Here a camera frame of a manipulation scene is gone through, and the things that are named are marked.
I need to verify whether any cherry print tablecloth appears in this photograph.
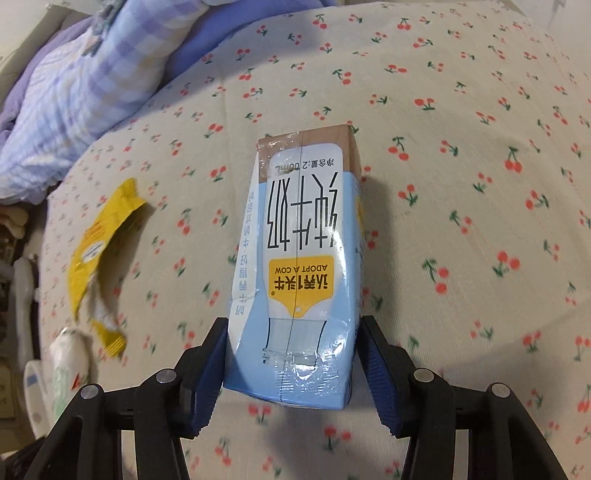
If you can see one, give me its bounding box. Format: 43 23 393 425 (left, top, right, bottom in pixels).
37 0 591 480

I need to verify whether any white plastic bin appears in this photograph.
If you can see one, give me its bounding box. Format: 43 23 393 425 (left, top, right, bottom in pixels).
23 360 56 439

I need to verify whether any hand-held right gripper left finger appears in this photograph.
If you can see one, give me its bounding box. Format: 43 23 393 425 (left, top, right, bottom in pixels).
34 318 229 480

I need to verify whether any white green wrapper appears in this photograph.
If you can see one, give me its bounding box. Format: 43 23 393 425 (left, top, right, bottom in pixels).
50 327 90 416

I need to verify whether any yellow snack wrapper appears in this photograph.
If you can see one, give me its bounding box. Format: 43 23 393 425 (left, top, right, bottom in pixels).
67 178 148 358

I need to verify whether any checked purple quilt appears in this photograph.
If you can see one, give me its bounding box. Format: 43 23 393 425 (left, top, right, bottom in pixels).
0 0 208 204

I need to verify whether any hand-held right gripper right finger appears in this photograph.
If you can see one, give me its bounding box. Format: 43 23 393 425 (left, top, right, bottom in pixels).
358 315 568 480

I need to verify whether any light blue milk carton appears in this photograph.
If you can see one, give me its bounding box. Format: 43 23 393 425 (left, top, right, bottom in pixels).
222 124 365 411

